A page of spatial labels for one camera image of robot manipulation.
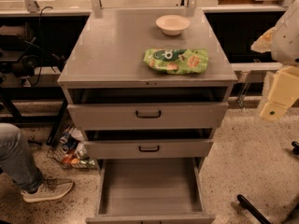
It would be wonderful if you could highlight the white ceramic bowl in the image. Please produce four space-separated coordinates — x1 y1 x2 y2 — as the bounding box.
156 15 190 35

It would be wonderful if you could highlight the grey bottom drawer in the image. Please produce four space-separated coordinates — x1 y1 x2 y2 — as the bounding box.
86 158 215 224

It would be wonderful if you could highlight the green rice chip bag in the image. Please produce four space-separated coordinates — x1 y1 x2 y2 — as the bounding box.
143 49 208 75

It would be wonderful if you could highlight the black caster knob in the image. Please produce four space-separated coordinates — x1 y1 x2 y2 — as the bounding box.
292 141 299 156

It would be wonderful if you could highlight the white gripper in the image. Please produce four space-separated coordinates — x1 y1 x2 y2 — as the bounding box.
260 66 299 122

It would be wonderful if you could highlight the grey drawer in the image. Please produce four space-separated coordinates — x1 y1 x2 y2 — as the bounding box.
86 158 215 224
84 129 213 159
67 88 228 130

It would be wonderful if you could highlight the grey sneaker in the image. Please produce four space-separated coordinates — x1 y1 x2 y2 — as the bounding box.
21 178 74 203

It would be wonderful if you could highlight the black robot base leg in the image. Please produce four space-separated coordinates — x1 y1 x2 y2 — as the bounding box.
237 194 271 224

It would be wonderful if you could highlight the black machine on left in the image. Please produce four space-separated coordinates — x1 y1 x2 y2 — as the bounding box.
0 23 65 77

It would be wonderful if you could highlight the grey top drawer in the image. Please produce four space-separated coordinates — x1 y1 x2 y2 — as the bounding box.
67 88 228 130

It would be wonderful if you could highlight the grey drawer cabinet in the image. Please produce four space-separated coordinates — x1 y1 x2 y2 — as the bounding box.
57 7 239 173

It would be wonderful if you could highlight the person's jeans leg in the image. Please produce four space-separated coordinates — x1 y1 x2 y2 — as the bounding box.
0 123 43 194

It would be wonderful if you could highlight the grey middle drawer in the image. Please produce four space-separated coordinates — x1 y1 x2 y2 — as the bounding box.
84 129 213 159

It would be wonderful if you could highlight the wire basket with cans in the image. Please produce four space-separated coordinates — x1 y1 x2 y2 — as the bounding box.
47 125 96 170

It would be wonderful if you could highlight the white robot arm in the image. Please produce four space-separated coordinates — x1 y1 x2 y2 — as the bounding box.
251 1 299 122

